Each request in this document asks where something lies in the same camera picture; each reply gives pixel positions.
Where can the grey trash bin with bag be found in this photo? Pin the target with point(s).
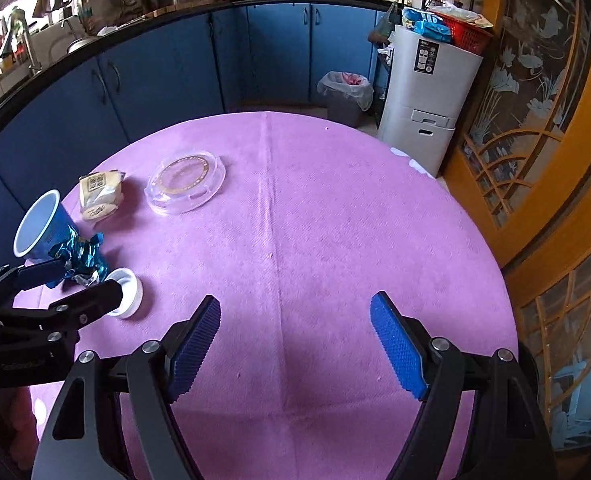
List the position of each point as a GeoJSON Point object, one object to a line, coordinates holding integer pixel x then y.
{"type": "Point", "coordinates": [348, 96]}

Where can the blue kitchen cabinets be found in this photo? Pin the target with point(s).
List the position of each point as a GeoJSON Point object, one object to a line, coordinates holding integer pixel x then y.
{"type": "Point", "coordinates": [244, 55]}

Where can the metal faucet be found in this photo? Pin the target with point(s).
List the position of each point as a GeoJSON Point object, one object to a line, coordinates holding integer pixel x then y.
{"type": "Point", "coordinates": [25, 53]}

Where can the white tall appliance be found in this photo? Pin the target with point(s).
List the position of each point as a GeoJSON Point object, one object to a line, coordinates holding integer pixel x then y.
{"type": "Point", "coordinates": [428, 84]}

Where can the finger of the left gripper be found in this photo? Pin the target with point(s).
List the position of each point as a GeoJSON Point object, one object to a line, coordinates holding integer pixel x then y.
{"type": "Point", "coordinates": [48, 273]}
{"type": "Point", "coordinates": [85, 307]}

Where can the orange glass door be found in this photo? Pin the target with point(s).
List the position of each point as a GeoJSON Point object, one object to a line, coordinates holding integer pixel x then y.
{"type": "Point", "coordinates": [521, 167]}

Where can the red basket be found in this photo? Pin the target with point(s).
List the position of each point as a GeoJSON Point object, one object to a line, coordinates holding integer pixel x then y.
{"type": "Point", "coordinates": [466, 36]}

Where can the blue paper cup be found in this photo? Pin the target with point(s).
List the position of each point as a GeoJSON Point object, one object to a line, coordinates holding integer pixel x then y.
{"type": "Point", "coordinates": [45, 225]}

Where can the purple tablecloth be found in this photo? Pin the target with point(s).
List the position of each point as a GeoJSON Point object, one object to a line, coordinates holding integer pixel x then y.
{"type": "Point", "coordinates": [312, 220]}

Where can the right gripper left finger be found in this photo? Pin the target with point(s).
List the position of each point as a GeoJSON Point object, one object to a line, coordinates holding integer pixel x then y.
{"type": "Point", "coordinates": [188, 344]}

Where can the clear round plastic lid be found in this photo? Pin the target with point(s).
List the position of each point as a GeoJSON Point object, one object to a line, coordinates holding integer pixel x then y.
{"type": "Point", "coordinates": [184, 182]}

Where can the beige snack wrapper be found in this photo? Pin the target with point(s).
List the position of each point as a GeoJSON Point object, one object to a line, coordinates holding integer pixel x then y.
{"type": "Point", "coordinates": [100, 194]}

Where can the blue foil wrapper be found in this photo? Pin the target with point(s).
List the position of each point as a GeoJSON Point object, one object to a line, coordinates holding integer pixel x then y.
{"type": "Point", "coordinates": [82, 258]}

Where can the small white plastic cup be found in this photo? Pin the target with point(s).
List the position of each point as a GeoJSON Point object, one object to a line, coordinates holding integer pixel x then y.
{"type": "Point", "coordinates": [132, 293]}

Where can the blue snack bags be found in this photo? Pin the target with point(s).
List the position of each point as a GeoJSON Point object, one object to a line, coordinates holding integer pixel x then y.
{"type": "Point", "coordinates": [427, 25]}

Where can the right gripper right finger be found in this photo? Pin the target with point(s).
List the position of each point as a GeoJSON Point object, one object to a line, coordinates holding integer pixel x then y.
{"type": "Point", "coordinates": [404, 348]}

